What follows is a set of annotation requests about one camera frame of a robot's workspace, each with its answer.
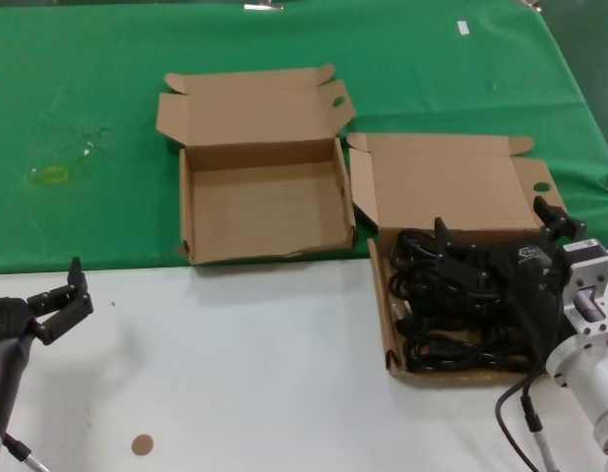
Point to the white tape strip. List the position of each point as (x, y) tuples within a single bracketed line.
[(463, 28)]

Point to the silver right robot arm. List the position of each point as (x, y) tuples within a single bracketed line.
[(589, 364)]

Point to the long metal clip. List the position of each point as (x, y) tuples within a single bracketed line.
[(264, 6)]

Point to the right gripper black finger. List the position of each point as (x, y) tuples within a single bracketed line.
[(461, 268), (562, 226)]

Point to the round brown paper sticker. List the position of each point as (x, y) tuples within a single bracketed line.
[(142, 445)]

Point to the small white tape scrap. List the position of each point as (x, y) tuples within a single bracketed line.
[(87, 149)]

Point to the cardboard box with oval hole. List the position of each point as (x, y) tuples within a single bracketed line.
[(264, 206)]

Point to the green table cloth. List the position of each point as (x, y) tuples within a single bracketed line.
[(87, 74)]

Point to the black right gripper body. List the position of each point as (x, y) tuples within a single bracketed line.
[(530, 275)]

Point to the cardboard box with round hole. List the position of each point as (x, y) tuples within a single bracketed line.
[(442, 182)]

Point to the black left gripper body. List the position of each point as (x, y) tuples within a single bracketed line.
[(4, 354)]

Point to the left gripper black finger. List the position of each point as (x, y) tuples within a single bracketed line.
[(68, 310)]

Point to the small metal fixture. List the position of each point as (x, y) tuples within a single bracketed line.
[(530, 4)]

